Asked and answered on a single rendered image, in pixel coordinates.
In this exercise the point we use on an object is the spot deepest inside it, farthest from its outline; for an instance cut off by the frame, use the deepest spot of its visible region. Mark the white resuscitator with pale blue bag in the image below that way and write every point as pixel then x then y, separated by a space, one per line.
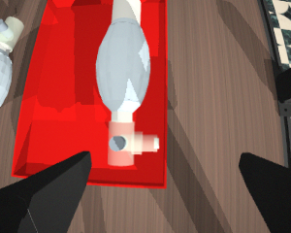
pixel 122 74

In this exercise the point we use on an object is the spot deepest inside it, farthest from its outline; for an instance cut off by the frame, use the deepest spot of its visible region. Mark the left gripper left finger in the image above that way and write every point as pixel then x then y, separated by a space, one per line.
pixel 46 201

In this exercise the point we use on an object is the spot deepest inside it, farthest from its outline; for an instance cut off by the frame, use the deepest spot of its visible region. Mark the red tray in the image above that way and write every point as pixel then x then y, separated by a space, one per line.
pixel 62 112

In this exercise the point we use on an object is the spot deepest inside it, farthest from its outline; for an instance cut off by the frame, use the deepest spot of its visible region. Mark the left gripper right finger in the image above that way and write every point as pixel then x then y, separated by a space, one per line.
pixel 269 184

